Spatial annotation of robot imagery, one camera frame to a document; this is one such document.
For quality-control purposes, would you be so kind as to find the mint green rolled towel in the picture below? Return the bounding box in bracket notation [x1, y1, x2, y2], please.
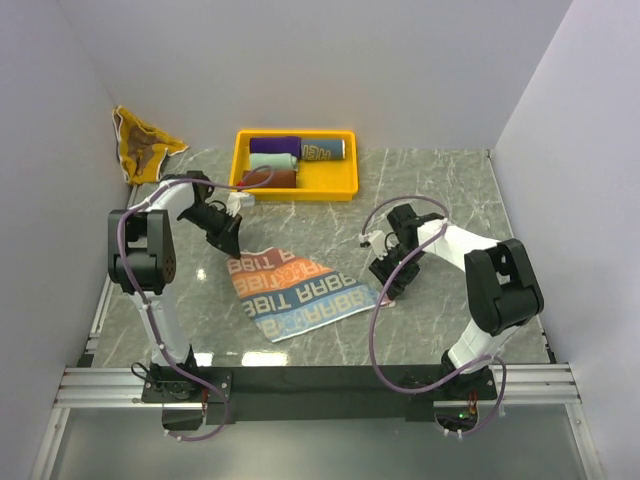
[249, 153, 298, 172]

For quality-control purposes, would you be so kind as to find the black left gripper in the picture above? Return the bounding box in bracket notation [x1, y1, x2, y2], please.
[181, 204, 244, 259]

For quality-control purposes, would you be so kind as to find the purple rolled towel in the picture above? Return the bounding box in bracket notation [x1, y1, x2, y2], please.
[249, 136, 302, 157]

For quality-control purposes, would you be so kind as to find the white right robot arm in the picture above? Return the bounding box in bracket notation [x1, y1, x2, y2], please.
[359, 203, 544, 399]

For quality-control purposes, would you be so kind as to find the striped rabbit print towel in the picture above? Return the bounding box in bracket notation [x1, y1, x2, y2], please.
[227, 247, 379, 343]

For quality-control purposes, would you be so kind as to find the aluminium frame rail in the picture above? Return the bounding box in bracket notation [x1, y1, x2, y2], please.
[53, 364, 582, 408]

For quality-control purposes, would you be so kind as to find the brown rolled towel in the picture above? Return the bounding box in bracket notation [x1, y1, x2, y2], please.
[239, 170, 297, 189]

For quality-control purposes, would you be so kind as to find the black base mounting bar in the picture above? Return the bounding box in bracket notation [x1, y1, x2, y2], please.
[141, 365, 497, 430]

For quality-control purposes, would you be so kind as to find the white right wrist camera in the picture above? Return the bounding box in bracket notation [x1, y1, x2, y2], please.
[358, 230, 388, 260]

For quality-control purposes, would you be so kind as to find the yellow plastic tray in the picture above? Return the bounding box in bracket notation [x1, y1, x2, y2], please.
[229, 129, 359, 202]

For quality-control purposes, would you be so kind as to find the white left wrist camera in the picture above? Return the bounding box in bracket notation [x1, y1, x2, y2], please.
[226, 181, 255, 216]

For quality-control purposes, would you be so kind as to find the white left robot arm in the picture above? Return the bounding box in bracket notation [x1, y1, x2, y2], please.
[107, 170, 242, 402]

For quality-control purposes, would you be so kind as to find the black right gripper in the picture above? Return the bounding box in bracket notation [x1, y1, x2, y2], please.
[369, 246, 425, 302]

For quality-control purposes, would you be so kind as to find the blue lettered rolled towel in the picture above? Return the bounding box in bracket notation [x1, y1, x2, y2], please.
[301, 138, 346, 161]

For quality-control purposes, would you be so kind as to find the crumpled yellow brown towel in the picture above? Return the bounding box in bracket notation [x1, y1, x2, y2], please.
[112, 106, 189, 186]

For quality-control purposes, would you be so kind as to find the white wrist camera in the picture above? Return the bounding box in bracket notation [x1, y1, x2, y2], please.
[358, 230, 388, 260]
[226, 181, 255, 216]

